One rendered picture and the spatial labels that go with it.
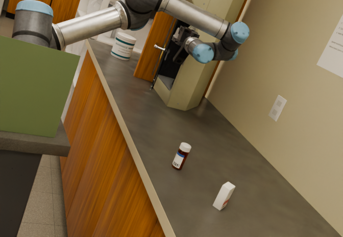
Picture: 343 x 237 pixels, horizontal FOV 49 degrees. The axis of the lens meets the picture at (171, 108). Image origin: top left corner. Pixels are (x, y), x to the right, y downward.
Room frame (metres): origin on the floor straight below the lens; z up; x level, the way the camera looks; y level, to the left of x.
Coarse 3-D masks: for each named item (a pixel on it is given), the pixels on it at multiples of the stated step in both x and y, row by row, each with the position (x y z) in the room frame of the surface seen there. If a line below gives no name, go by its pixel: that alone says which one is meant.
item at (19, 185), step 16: (0, 160) 1.02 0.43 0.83; (16, 160) 1.05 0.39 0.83; (32, 160) 1.07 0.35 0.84; (0, 176) 1.03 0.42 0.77; (16, 176) 1.05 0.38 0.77; (32, 176) 1.08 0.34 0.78; (0, 192) 1.04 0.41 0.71; (16, 192) 1.06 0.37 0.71; (0, 208) 1.04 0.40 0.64; (16, 208) 1.07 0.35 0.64; (0, 224) 1.05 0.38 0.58; (16, 224) 1.08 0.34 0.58
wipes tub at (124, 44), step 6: (120, 36) 2.41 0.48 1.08; (126, 36) 2.43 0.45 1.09; (132, 36) 2.52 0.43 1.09; (114, 42) 2.44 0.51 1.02; (120, 42) 2.40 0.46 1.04; (126, 42) 2.41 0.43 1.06; (132, 42) 2.43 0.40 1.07; (114, 48) 2.42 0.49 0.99; (120, 48) 2.40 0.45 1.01; (126, 48) 2.41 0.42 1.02; (132, 48) 2.45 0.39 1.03; (114, 54) 2.41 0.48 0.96; (120, 54) 2.40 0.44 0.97; (126, 54) 2.42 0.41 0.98; (126, 60) 2.44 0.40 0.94
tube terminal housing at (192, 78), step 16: (224, 0) 1.88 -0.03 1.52; (240, 0) 2.02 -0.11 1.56; (224, 16) 1.89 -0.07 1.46; (192, 64) 1.87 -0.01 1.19; (208, 64) 1.95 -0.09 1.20; (160, 80) 2.02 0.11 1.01; (176, 80) 1.86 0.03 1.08; (192, 80) 1.88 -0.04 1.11; (208, 80) 2.07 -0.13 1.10; (160, 96) 1.95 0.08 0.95; (176, 96) 1.86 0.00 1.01; (192, 96) 1.91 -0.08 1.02
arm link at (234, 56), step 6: (216, 42) 1.59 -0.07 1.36; (216, 48) 1.56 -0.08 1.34; (222, 48) 1.54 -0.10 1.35; (216, 54) 1.56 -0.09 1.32; (222, 54) 1.56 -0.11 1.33; (228, 54) 1.55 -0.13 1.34; (234, 54) 1.59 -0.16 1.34; (216, 60) 1.59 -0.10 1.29; (222, 60) 1.60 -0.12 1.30; (228, 60) 1.60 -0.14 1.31
